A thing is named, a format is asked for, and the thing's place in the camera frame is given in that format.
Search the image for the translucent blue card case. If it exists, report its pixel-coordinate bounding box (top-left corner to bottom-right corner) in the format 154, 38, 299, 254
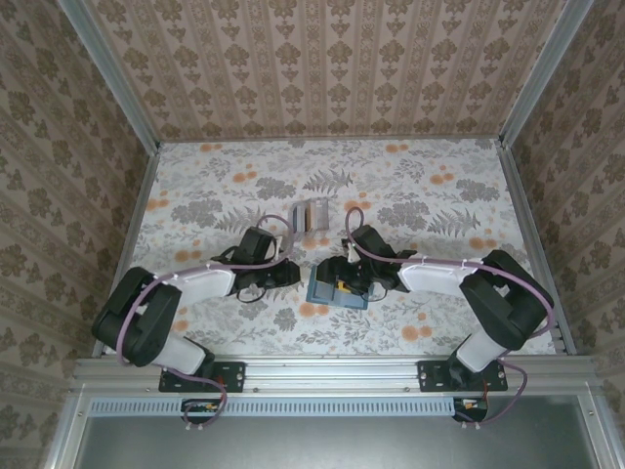
304, 272, 371, 310

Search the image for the clear acrylic card holder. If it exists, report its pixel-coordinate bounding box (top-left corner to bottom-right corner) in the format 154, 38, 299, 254
288, 195, 332, 236

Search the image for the aluminium table edge beam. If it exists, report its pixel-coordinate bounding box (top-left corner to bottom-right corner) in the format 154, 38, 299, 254
72, 356, 600, 393

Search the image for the black controller board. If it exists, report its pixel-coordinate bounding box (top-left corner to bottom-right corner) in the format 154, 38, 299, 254
182, 398, 222, 424
452, 396, 489, 422

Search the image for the grey metal panel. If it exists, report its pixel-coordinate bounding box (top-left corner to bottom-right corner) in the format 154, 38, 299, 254
72, 414, 598, 469

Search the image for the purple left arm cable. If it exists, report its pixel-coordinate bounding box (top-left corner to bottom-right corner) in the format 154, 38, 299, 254
118, 214, 294, 434

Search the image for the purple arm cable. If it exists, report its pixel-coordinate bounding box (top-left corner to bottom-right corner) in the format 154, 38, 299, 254
344, 207, 558, 431
118, 214, 294, 434

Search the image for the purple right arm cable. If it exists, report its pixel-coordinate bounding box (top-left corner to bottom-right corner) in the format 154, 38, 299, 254
344, 207, 558, 431

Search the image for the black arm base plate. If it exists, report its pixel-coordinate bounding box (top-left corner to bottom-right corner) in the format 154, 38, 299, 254
418, 360, 509, 393
158, 360, 245, 393

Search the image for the grey slotted cable duct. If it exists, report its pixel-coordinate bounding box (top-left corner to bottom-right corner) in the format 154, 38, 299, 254
90, 396, 458, 416

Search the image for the aluminium table side rail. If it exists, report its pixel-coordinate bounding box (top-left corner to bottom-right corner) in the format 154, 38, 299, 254
92, 144, 161, 358
497, 139, 578, 356

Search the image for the aluminium frame post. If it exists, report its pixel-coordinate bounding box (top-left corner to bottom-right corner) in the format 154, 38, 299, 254
497, 0, 585, 148
62, 0, 162, 152

